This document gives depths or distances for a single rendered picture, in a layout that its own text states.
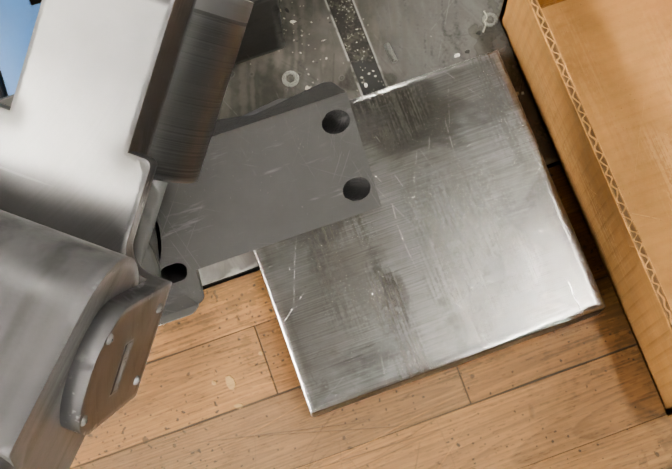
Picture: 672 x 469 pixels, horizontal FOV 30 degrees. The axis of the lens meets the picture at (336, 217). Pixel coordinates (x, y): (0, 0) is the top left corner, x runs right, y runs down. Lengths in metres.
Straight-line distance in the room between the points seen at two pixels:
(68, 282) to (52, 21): 0.08
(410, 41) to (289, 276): 0.16
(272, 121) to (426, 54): 0.33
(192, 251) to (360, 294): 0.26
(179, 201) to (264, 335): 0.28
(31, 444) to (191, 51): 0.13
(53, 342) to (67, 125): 0.08
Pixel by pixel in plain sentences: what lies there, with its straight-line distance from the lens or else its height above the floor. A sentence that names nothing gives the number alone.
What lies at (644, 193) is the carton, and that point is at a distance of 0.73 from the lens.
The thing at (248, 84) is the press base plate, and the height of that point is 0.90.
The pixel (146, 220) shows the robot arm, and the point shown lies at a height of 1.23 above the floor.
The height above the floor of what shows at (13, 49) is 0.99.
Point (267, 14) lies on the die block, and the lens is 0.70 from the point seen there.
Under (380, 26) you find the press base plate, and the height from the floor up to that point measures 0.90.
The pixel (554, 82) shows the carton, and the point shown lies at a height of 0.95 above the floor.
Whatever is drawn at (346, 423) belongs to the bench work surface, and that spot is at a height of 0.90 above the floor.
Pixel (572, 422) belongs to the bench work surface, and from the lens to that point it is 0.70.
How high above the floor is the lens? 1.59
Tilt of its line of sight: 75 degrees down
